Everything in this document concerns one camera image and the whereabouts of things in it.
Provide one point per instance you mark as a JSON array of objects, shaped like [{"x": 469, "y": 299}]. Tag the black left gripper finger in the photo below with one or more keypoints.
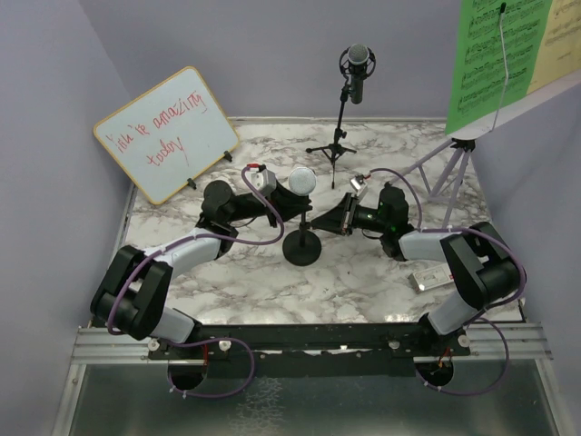
[
  {"x": 291, "y": 208},
  {"x": 282, "y": 195}
]

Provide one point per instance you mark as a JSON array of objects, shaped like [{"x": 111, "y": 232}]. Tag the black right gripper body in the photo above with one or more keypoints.
[{"x": 351, "y": 216}]

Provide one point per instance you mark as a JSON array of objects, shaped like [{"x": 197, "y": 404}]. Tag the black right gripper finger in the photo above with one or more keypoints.
[
  {"x": 332, "y": 221},
  {"x": 349, "y": 201}
]

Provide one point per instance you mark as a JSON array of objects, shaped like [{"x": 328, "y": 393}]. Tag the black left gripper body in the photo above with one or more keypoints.
[{"x": 250, "y": 208}]

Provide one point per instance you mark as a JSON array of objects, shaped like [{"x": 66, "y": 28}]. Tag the white handheld microphone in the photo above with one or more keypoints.
[{"x": 302, "y": 181}]

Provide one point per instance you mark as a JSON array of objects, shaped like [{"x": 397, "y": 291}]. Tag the black round-base mic stand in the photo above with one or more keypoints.
[{"x": 302, "y": 247}]

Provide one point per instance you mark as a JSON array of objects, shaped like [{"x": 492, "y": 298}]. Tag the black tripod mic stand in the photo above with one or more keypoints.
[{"x": 335, "y": 150}]

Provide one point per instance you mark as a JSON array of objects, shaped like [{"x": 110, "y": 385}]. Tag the black condenser microphone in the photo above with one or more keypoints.
[{"x": 357, "y": 63}]

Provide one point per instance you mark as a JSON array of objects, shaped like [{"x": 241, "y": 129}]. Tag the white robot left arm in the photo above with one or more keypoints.
[{"x": 131, "y": 297}]

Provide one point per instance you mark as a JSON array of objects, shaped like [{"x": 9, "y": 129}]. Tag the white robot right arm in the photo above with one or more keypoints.
[{"x": 483, "y": 269}]

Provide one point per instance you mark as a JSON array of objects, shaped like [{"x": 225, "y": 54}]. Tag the yellow-framed whiteboard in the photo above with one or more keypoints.
[{"x": 170, "y": 134}]

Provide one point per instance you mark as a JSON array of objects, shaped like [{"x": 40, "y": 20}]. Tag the small silver box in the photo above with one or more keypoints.
[{"x": 431, "y": 278}]

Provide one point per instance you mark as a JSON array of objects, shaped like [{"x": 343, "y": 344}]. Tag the lilac music stand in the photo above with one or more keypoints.
[{"x": 463, "y": 142}]

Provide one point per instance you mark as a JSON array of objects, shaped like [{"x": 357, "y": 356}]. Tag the green sheet music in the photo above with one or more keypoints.
[{"x": 497, "y": 47}]

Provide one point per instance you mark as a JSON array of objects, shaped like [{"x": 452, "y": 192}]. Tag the yellow sheet music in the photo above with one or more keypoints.
[{"x": 559, "y": 51}]

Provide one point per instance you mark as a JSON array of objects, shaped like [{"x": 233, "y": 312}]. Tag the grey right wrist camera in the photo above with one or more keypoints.
[{"x": 359, "y": 185}]

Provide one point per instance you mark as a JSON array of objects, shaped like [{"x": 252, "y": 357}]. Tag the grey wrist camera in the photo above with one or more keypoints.
[
  {"x": 263, "y": 180},
  {"x": 359, "y": 185}
]

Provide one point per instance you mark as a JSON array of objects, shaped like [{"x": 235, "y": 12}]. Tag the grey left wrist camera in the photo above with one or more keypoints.
[{"x": 263, "y": 180}]

